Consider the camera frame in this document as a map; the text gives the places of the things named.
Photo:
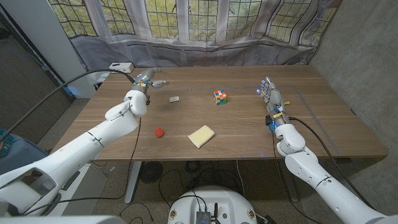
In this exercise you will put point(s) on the white upright panel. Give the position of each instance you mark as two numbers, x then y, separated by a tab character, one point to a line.
49	40

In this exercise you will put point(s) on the small white card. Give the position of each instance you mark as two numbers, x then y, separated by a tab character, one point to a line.
174	99

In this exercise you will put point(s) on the grey table leg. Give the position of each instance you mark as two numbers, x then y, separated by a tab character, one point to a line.
290	189

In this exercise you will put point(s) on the round black fan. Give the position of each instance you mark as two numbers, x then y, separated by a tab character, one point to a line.
151	172

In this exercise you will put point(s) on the printed window backdrop cloth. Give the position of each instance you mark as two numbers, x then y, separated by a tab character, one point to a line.
199	46

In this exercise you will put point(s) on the white power box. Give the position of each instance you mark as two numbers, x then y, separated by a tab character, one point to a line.
121	67

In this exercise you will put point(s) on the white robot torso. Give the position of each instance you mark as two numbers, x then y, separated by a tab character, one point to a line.
214	199

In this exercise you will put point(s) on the white table leg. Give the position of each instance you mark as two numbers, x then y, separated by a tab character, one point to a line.
133	182

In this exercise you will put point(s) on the blue upholstered seat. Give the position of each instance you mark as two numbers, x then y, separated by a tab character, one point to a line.
18	152

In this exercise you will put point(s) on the red toy strawberry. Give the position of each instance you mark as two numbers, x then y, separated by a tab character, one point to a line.
159	132

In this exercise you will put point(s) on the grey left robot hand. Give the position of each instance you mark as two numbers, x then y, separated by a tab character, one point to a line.
146	77

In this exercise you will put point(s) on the yellow sponge block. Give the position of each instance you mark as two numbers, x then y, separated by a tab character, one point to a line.
201	136

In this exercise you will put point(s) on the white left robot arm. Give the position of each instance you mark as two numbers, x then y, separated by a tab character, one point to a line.
93	140

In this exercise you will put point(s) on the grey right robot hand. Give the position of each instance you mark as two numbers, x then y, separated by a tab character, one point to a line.
275	99

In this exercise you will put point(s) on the grey electronics box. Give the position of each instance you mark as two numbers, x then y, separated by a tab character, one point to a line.
202	217

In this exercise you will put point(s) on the multicoloured puzzle cube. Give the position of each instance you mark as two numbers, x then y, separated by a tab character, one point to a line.
220	97

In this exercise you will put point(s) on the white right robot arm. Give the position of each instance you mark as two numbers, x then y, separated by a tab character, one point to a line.
311	171

